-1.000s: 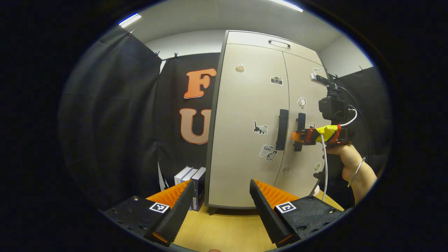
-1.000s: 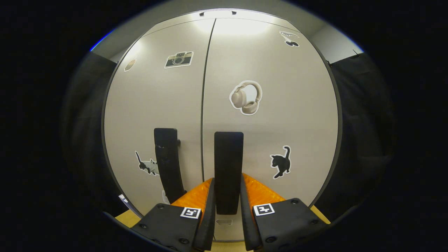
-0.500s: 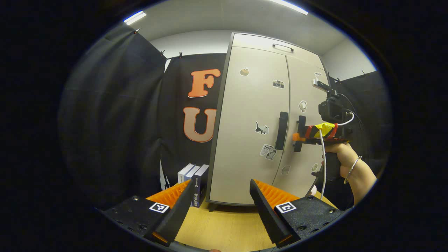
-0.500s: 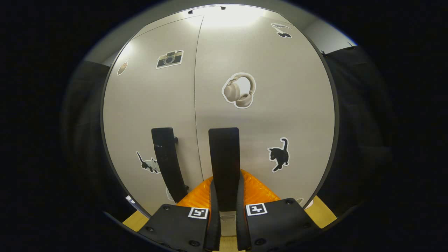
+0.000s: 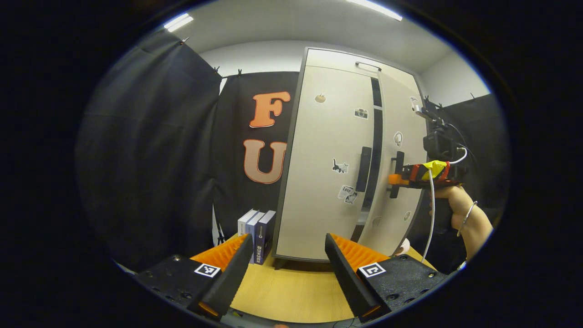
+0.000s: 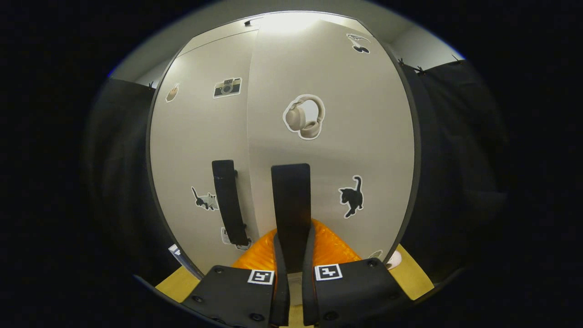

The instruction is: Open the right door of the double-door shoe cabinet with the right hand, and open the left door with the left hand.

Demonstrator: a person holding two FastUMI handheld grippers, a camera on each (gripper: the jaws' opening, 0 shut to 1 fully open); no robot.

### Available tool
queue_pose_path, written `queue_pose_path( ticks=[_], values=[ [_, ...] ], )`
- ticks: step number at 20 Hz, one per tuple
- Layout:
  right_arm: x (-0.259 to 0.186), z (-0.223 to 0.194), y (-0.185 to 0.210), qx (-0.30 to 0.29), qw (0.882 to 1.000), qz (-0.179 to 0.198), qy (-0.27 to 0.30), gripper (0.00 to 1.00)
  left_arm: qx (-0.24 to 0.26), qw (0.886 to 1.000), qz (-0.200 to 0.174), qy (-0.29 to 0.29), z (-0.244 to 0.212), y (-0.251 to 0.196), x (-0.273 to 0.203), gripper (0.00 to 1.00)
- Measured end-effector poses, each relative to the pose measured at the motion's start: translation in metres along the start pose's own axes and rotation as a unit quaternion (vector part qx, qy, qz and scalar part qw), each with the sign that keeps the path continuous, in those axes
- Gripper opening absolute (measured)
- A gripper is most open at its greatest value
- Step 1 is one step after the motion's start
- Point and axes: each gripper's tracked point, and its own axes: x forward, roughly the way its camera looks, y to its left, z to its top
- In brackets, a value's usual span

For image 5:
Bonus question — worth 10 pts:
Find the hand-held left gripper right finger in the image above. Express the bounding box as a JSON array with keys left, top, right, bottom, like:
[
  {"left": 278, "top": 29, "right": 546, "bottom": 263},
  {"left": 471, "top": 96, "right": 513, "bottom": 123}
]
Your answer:
[{"left": 324, "top": 232, "right": 449, "bottom": 322}]

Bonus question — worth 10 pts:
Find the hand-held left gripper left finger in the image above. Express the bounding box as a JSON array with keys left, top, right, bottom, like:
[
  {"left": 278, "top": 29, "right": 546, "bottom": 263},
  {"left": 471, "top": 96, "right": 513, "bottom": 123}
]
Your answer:
[{"left": 132, "top": 233, "right": 254, "bottom": 320}]

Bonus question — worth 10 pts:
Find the black door handle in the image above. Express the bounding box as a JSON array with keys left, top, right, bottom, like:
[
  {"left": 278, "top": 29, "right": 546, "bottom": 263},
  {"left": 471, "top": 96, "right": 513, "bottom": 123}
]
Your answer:
[
  {"left": 356, "top": 146, "right": 373, "bottom": 193},
  {"left": 389, "top": 151, "right": 405, "bottom": 199}
]

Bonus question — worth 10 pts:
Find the white shoe cabinet door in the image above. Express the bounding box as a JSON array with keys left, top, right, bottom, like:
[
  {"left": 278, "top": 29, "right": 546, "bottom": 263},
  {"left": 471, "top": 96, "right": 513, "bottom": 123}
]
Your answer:
[
  {"left": 358, "top": 72, "right": 429, "bottom": 256},
  {"left": 275, "top": 65, "right": 381, "bottom": 262}
]

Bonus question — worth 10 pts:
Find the white double-door shoe cabinet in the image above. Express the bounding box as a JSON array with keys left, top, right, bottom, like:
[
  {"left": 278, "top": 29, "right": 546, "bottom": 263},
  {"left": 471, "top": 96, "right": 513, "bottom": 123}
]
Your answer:
[{"left": 272, "top": 47, "right": 429, "bottom": 270}]

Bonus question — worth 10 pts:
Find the light blue book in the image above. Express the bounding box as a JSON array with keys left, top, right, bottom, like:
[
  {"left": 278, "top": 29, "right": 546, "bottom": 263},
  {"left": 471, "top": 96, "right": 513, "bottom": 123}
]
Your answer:
[{"left": 246, "top": 211, "right": 266, "bottom": 265}]

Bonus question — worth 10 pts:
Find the ceiling light strip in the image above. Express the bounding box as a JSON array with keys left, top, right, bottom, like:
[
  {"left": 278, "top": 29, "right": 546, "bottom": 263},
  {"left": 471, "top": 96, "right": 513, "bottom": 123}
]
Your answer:
[
  {"left": 163, "top": 13, "right": 194, "bottom": 32},
  {"left": 346, "top": 0, "right": 404, "bottom": 22}
]

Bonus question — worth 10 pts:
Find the black backdrop cloth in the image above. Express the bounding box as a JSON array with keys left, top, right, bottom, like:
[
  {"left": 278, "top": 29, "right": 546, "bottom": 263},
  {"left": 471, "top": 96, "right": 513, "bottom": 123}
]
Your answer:
[{"left": 75, "top": 30, "right": 508, "bottom": 274}]

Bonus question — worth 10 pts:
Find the silver bracelet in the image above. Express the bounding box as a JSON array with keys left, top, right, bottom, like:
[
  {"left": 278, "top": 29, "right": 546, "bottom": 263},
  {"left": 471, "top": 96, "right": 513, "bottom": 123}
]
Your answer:
[{"left": 457, "top": 201, "right": 478, "bottom": 237}]

